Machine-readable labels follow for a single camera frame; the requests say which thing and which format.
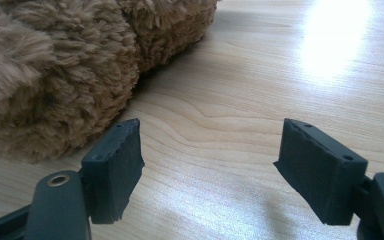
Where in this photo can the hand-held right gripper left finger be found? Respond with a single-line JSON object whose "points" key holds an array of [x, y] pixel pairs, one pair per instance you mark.
{"points": [[111, 173]]}

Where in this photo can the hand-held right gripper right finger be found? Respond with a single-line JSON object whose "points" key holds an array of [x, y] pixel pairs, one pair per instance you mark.
{"points": [[320, 176]]}

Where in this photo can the brown plush teddy bear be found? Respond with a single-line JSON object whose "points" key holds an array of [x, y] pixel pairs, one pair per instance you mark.
{"points": [[56, 73]]}

